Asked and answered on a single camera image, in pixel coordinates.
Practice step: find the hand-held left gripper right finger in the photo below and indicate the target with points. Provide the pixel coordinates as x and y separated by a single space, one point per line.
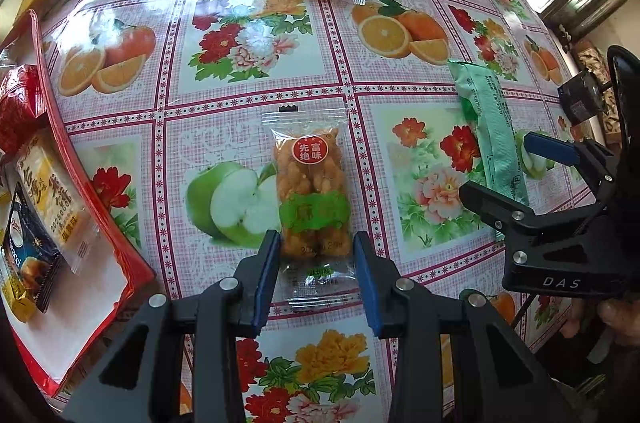
367 288

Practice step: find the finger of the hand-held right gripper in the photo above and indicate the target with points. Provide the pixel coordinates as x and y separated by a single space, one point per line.
550 148
490 200

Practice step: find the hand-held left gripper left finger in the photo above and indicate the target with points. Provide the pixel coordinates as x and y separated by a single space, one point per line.
265 278

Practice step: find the light green snack packet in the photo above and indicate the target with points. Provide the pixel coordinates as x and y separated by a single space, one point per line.
492 138

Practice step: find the fried dough twist packet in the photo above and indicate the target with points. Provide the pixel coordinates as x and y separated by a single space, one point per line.
310 198

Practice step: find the red rimmed tray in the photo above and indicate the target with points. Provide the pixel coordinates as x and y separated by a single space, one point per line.
90 303

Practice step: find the dark blue snack packet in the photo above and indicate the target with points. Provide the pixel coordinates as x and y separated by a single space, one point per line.
27 248

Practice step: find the yellow rice cracker packet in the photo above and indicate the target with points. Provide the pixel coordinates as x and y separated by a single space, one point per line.
45 183

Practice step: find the yellow white text-back packet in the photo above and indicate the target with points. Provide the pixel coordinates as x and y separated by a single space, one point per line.
17 303

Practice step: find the red white snack packet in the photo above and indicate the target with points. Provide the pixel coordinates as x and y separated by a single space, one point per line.
17 108

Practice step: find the person's right hand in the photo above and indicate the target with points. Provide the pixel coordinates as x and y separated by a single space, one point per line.
617 323

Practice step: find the floral patterned chair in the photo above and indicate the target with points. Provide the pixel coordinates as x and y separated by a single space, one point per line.
592 63

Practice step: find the fruit print plastic tablecloth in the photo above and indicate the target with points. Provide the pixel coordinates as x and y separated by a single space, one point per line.
280 53

